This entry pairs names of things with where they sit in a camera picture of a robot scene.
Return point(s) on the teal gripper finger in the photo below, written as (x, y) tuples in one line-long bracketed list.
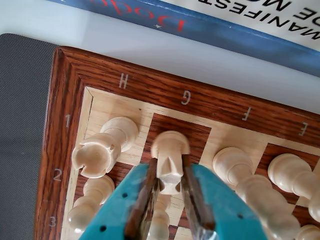
[(220, 212), (120, 207)]

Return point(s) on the white wooden knight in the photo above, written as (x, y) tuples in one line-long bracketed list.
[(170, 150)]

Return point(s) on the wooden chessboard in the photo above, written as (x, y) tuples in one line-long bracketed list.
[(175, 85)]

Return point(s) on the white wooden rook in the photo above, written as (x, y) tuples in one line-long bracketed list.
[(100, 155)]

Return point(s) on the white wooden bishop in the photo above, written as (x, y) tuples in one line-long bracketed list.
[(235, 167)]

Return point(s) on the white wooden king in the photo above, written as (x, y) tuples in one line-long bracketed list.
[(287, 172)]

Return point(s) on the blue book with panda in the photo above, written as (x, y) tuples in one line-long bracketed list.
[(140, 15)]

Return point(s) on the dark grey mat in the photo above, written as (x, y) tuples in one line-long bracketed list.
[(20, 125)]

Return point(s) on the white wooden pawn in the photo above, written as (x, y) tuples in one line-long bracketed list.
[(162, 220), (90, 200), (308, 233)]

